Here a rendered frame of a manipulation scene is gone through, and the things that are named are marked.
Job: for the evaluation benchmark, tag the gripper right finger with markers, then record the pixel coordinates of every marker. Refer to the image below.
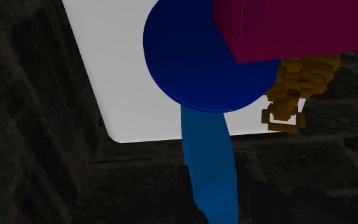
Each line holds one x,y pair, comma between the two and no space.
274,208

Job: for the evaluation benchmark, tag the golden brown blocky figure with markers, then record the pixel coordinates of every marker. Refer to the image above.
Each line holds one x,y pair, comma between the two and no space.
302,77

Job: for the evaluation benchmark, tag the blue utensil with round head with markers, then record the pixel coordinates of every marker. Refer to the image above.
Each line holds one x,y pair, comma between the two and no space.
208,155

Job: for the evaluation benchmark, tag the magenta robot stand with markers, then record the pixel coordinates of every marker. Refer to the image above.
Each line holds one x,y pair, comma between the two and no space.
296,28

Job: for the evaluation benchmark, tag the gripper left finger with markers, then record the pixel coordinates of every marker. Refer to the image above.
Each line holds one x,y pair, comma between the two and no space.
186,204

